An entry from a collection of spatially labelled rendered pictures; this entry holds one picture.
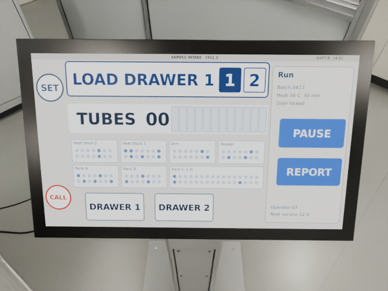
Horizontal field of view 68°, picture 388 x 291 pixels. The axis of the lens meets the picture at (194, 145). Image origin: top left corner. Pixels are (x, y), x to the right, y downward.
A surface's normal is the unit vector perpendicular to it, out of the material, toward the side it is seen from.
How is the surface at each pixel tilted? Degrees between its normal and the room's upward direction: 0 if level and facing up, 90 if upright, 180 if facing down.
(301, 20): 90
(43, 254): 0
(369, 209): 0
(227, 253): 5
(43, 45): 50
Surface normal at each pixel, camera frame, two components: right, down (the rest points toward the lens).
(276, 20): -0.67, 0.57
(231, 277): 0.09, -0.64
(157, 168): -0.01, 0.17
